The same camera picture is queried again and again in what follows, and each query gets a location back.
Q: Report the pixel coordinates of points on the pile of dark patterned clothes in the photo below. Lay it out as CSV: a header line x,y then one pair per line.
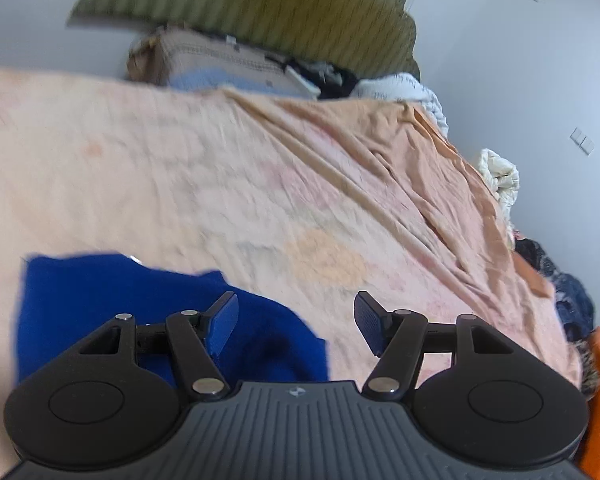
x,y
565,290

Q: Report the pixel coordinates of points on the white printed quilt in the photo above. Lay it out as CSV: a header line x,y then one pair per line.
x,y
405,92

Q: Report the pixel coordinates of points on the pink floral bed sheet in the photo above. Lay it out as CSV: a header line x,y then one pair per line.
x,y
230,175

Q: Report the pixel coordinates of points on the green striped headboard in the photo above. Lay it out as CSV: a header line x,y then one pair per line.
x,y
260,0

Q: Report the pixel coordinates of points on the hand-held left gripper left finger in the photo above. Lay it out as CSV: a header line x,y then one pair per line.
x,y
222,325

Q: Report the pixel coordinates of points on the blue knit sweater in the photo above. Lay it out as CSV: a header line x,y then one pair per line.
x,y
80,300

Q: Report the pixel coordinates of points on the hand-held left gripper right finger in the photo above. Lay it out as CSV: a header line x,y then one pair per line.
x,y
367,325

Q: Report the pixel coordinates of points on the white crumpled cloth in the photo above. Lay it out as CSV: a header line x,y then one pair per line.
x,y
500,175

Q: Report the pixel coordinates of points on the brown patterned pillow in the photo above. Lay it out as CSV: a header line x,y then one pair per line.
x,y
210,60

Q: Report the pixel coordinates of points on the white double wall switch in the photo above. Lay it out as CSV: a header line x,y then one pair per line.
x,y
582,140

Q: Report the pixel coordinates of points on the dark clothes by headboard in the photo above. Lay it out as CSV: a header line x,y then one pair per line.
x,y
330,77

